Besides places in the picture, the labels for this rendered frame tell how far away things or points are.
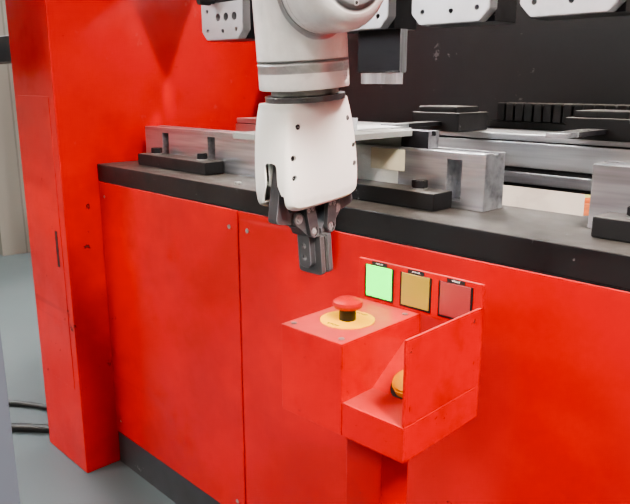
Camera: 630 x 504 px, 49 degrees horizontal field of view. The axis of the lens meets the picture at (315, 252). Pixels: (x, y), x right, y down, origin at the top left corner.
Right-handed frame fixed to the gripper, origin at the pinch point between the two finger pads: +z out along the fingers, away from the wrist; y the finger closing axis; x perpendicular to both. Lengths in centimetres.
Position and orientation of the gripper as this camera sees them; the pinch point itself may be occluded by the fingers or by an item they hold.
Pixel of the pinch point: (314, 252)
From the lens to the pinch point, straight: 68.4
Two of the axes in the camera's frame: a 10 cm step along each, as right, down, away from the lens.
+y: -6.9, 2.6, -6.8
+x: 7.2, 1.7, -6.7
